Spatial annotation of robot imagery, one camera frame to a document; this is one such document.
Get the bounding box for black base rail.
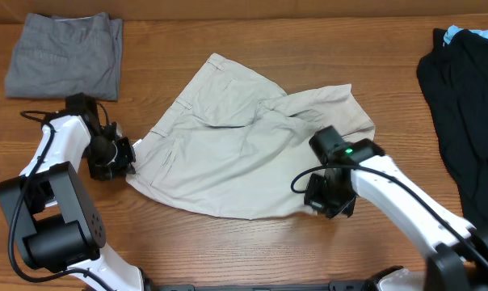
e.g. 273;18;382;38
154;280;379;291

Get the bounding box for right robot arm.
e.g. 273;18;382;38
302;127;488;290

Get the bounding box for light blue garment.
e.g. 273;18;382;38
444;25;488;45

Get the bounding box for black garment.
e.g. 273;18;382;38
416;28;488;228

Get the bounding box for folded grey shorts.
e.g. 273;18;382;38
4;12;124;101

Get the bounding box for beige khaki shorts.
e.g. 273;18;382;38
127;54;375;220

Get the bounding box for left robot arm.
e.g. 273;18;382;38
0;93;157;291

